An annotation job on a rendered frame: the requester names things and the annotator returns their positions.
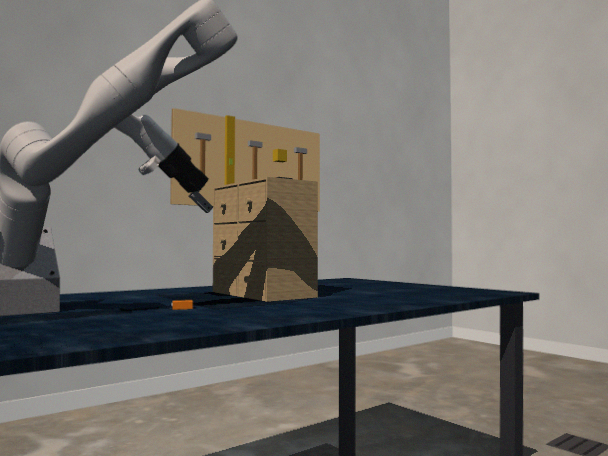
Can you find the orange rectangular block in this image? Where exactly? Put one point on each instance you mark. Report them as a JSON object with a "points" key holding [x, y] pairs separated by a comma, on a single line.
{"points": [[182, 304]]}

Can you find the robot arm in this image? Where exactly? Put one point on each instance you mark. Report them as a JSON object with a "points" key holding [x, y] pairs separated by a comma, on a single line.
{"points": [[109, 103]]}

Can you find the small wooden chest of drawers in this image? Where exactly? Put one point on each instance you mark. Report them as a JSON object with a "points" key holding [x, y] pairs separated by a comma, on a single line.
{"points": [[291, 238]]}

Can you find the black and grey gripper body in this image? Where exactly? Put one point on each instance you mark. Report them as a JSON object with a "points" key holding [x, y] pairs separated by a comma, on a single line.
{"points": [[174, 162]]}

